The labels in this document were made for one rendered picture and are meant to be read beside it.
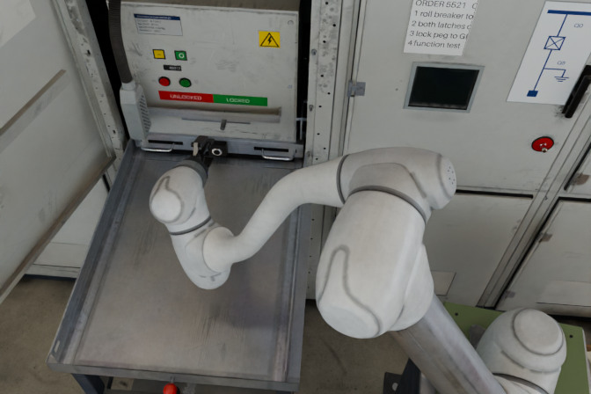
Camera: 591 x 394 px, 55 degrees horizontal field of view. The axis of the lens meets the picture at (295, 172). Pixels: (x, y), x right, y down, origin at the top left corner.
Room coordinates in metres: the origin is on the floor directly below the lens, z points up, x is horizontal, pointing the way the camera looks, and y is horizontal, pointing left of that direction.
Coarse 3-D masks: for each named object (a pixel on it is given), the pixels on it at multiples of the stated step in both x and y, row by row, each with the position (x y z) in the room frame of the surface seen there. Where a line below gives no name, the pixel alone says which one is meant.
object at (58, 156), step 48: (0, 0) 1.06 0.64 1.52; (48, 0) 1.21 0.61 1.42; (0, 48) 1.04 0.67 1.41; (48, 48) 1.16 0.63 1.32; (0, 96) 0.99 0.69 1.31; (48, 96) 1.09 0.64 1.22; (0, 144) 0.91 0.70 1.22; (48, 144) 1.05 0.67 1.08; (96, 144) 1.20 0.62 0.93; (0, 192) 0.87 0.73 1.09; (48, 192) 0.99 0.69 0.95; (0, 240) 0.81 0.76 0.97; (48, 240) 0.89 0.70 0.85; (0, 288) 0.74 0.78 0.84
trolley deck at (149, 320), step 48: (144, 192) 1.08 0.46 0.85; (240, 192) 1.09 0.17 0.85; (144, 240) 0.90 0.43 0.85; (144, 288) 0.75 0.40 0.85; (192, 288) 0.75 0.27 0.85; (240, 288) 0.75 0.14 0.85; (96, 336) 0.61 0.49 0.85; (144, 336) 0.61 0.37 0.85; (192, 336) 0.62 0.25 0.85; (240, 336) 0.62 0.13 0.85; (240, 384) 0.51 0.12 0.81; (288, 384) 0.50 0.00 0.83
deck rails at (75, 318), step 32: (128, 160) 1.18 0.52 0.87; (128, 192) 1.07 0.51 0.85; (288, 224) 0.96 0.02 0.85; (96, 256) 0.84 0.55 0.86; (288, 256) 0.86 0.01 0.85; (96, 288) 0.74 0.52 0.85; (288, 288) 0.75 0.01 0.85; (64, 320) 0.62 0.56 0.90; (288, 320) 0.66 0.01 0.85; (64, 352) 0.57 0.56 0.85; (288, 352) 0.58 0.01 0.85
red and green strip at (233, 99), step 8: (160, 96) 1.25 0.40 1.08; (168, 96) 1.25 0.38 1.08; (176, 96) 1.25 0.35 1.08; (184, 96) 1.25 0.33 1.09; (192, 96) 1.25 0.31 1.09; (200, 96) 1.25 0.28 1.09; (208, 96) 1.24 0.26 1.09; (216, 96) 1.24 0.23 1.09; (224, 96) 1.24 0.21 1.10; (232, 96) 1.24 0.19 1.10; (240, 96) 1.24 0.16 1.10; (232, 104) 1.24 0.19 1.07; (240, 104) 1.24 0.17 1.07; (248, 104) 1.24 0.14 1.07; (256, 104) 1.24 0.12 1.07; (264, 104) 1.23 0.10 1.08
